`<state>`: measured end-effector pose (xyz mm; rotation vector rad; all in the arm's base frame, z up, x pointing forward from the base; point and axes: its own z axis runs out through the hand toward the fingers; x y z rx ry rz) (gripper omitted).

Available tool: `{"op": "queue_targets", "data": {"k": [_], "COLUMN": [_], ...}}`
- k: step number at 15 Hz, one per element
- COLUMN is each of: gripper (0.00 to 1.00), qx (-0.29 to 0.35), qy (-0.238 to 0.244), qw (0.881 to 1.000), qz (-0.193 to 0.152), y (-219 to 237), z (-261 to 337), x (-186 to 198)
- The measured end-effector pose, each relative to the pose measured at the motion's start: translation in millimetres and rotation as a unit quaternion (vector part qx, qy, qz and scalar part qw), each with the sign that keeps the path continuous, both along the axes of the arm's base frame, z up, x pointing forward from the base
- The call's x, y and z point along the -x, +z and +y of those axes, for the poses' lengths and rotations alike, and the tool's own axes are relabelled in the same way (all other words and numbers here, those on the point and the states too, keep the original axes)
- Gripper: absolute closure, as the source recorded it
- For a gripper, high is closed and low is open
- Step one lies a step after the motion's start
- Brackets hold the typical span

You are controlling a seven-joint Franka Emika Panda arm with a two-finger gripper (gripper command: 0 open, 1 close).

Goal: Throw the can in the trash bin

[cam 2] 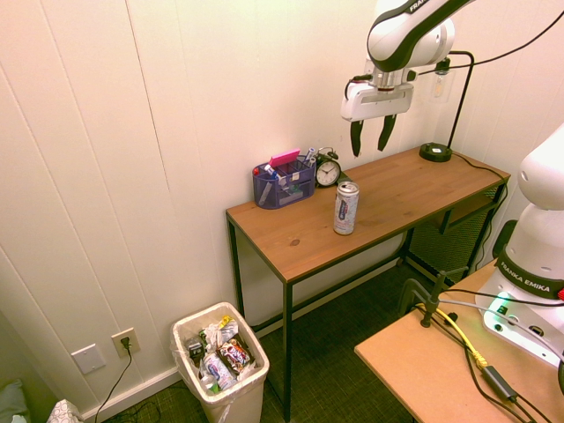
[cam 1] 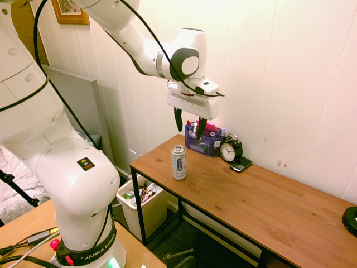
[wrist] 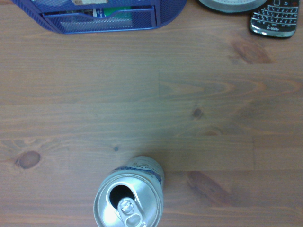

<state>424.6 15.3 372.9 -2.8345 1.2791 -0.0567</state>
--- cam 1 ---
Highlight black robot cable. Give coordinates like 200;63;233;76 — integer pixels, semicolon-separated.
0;0;225;151

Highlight black tripod leg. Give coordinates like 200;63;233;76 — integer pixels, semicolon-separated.
0;169;40;208

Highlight grey cable connector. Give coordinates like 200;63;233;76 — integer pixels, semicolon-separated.
27;231;51;244

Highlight white tall drink can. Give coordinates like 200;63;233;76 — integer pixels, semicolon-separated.
171;145;187;181

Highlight purple mesh desk organizer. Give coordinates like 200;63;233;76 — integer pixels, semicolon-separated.
184;119;225;159

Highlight black smartphone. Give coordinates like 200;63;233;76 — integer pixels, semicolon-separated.
229;156;253;173

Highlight white patterned bed cover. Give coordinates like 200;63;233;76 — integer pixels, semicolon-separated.
0;145;51;224

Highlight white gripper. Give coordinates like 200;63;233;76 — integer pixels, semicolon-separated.
166;81;220;141

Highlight white plastic trash bin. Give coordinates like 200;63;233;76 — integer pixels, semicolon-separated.
115;173;170;241

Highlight wooden window blind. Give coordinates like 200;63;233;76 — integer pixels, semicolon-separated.
11;0;50;66

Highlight wooden framed picture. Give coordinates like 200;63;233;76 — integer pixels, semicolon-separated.
51;0;90;26

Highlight wooden table with black frame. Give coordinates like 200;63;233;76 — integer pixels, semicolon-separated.
129;133;357;268

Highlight pink sticky note pad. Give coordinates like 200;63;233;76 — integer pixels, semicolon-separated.
195;119;218;133

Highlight black round lamp base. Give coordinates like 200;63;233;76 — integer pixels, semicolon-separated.
341;207;357;238

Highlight snack wrappers in bin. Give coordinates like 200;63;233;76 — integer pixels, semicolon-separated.
138;180;160;204

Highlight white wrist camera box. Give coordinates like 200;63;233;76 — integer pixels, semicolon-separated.
195;78;220;97

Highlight black twin-bell alarm clock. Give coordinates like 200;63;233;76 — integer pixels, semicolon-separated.
219;133;244;163

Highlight grey headboard panel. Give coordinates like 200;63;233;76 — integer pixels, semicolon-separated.
42;65;114;164

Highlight black clamp handle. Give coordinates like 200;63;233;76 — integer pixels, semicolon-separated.
163;248;196;268

